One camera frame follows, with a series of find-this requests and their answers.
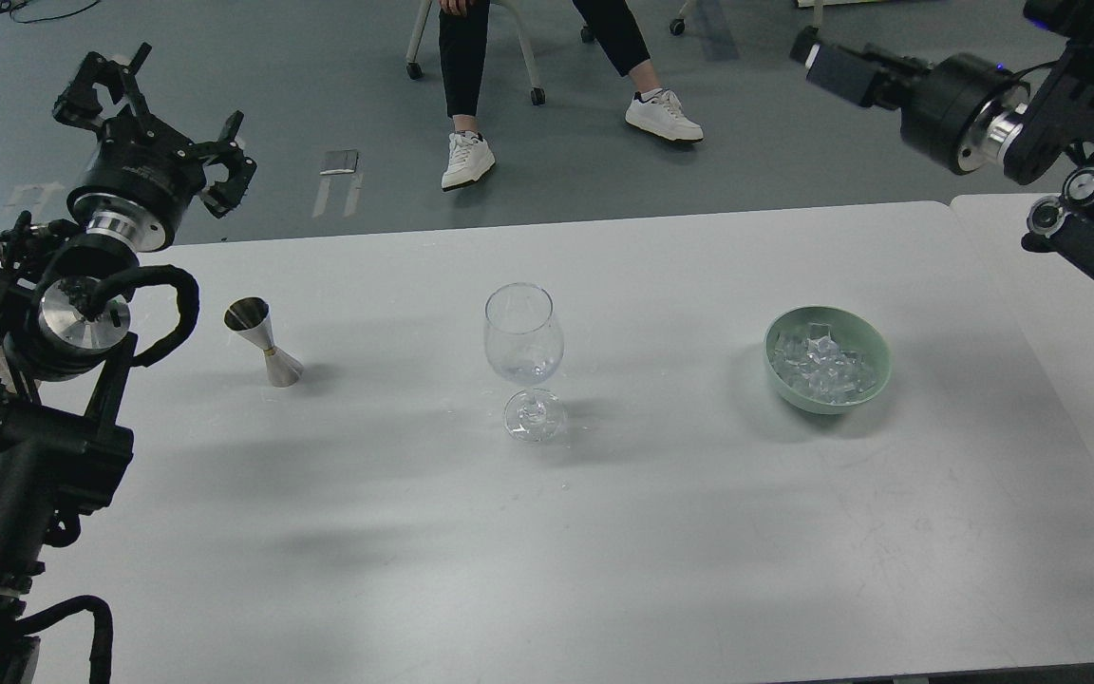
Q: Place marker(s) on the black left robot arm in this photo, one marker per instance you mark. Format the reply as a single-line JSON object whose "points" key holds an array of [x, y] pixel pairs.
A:
{"points": [[79, 312]]}

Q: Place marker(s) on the green bowl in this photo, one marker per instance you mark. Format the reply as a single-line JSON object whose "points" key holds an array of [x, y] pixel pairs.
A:
{"points": [[852, 331]]}

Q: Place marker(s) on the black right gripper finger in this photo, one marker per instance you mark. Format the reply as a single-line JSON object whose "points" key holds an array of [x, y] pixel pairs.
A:
{"points": [[871, 77]]}

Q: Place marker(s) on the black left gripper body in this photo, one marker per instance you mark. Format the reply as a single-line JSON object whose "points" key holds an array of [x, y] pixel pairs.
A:
{"points": [[150, 173]]}

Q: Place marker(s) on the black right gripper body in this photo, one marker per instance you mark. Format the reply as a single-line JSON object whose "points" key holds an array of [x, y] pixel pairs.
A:
{"points": [[962, 113]]}

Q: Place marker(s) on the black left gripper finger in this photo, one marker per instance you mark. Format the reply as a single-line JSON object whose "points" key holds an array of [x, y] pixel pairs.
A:
{"points": [[104, 97], [221, 197]]}

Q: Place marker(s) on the pile of ice cubes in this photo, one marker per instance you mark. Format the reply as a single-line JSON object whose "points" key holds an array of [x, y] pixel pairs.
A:
{"points": [[811, 362]]}

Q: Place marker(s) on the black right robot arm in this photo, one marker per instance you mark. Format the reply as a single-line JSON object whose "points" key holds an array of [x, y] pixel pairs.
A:
{"points": [[1058, 124]]}

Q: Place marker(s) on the clear wine glass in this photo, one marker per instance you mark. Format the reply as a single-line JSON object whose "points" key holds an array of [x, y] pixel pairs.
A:
{"points": [[524, 345]]}

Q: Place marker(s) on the grey floor tape patch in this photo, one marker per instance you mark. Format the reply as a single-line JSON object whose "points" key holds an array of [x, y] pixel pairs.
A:
{"points": [[339, 162]]}

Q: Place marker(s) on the white rolling chair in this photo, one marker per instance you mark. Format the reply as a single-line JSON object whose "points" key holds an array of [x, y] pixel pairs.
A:
{"points": [[513, 11]]}

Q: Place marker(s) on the steel cocktail jigger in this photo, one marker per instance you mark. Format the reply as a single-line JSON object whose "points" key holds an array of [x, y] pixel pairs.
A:
{"points": [[250, 318]]}

